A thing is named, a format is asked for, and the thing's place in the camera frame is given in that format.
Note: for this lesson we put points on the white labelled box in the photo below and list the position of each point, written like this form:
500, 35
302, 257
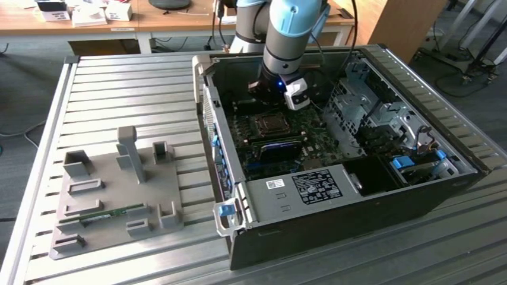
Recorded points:
120, 12

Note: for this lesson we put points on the finned chipset heatsink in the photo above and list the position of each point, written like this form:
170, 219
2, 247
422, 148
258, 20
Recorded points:
316, 165

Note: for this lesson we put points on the blue disk carrier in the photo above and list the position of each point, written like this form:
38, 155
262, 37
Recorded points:
402, 163

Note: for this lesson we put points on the green motherboard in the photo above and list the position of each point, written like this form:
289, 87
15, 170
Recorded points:
317, 139

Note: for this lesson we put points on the white round-topped box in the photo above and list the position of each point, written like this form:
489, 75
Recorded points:
89, 17

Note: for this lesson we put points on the CPU socket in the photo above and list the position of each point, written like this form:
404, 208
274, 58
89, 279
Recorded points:
256, 120

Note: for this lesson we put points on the black RAM slot bank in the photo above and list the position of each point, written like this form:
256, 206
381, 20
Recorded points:
246, 109
277, 139

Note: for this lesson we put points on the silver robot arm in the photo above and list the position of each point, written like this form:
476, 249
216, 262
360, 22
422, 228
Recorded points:
284, 56

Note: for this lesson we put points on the green RAM stick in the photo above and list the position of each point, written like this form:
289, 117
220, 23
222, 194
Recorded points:
108, 214

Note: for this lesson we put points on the dark round object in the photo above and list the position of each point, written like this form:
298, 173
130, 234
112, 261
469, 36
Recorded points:
170, 3

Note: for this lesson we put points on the wooden cabinet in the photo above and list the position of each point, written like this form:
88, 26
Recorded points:
412, 26

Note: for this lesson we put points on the black PC case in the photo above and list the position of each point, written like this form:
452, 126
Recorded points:
337, 234

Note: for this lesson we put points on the blue latch clip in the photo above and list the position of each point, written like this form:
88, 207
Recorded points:
226, 210

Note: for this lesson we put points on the white box black print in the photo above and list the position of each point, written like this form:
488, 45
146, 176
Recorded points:
56, 16

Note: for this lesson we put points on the black expansion card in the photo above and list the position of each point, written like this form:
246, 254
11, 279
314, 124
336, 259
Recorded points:
280, 153

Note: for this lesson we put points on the grey parts rack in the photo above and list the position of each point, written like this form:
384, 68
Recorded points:
120, 190

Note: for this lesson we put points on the black device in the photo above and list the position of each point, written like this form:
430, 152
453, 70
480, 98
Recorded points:
52, 6

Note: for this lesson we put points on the blue plastic clip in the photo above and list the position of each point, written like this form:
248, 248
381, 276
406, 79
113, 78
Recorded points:
441, 155

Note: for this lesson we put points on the wooden desk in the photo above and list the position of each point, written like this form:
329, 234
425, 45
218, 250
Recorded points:
23, 20
186, 22

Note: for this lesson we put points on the metal locking lever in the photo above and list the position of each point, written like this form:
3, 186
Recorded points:
276, 133

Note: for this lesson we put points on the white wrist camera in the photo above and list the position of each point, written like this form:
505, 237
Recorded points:
297, 95

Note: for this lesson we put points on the brown box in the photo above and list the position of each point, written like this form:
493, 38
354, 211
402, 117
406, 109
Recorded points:
100, 47

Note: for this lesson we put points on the metal drive cage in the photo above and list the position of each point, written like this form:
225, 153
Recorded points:
349, 110

